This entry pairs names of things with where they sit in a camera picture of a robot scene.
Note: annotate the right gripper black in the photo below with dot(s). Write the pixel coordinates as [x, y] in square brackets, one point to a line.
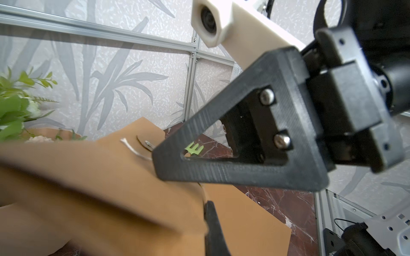
[360, 80]

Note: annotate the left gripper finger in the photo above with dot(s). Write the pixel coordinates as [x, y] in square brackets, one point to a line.
[215, 244]

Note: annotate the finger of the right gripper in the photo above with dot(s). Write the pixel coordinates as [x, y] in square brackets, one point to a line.
[270, 124]

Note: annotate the brown file bag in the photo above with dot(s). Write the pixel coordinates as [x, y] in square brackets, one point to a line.
[248, 229]
[105, 194]

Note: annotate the green garden fork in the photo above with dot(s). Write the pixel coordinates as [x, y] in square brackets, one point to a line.
[193, 149]

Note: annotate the pink flower pot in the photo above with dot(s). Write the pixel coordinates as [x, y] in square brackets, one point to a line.
[49, 135]

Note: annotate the green plant white flowers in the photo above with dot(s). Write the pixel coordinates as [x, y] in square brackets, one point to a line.
[18, 106]

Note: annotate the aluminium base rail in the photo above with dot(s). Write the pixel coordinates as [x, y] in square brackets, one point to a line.
[342, 231]

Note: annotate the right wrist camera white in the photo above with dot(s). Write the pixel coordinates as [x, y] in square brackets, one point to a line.
[244, 32]

